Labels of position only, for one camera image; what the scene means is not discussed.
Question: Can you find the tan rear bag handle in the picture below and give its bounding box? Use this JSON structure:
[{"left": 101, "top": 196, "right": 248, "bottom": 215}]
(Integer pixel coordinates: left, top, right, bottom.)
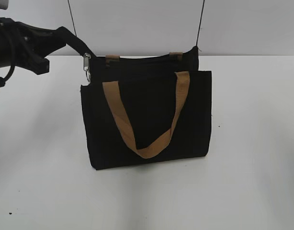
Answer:
[{"left": 105, "top": 52, "right": 183, "bottom": 64}]

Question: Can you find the black shoulder strap with clasp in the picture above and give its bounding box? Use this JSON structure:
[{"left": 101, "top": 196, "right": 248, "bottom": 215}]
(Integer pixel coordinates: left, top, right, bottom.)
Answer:
[{"left": 55, "top": 26, "right": 96, "bottom": 83}]

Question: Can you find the tan front bag handle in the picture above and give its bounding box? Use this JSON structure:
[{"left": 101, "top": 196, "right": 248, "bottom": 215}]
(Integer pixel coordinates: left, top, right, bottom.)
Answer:
[{"left": 102, "top": 70, "right": 191, "bottom": 159}]

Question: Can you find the tan bag handle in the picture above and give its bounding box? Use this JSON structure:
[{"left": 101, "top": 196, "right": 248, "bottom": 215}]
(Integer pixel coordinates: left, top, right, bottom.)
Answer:
[
  {"left": 102, "top": 70, "right": 191, "bottom": 159},
  {"left": 105, "top": 52, "right": 183, "bottom": 64}
]

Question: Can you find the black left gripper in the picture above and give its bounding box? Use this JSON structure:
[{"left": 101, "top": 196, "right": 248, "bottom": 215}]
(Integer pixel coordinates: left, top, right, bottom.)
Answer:
[{"left": 0, "top": 18, "right": 66, "bottom": 79}]

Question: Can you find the black canvas tote bag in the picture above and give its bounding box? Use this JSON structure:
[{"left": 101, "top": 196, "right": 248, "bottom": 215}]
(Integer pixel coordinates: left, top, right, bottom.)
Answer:
[{"left": 80, "top": 46, "right": 212, "bottom": 170}]

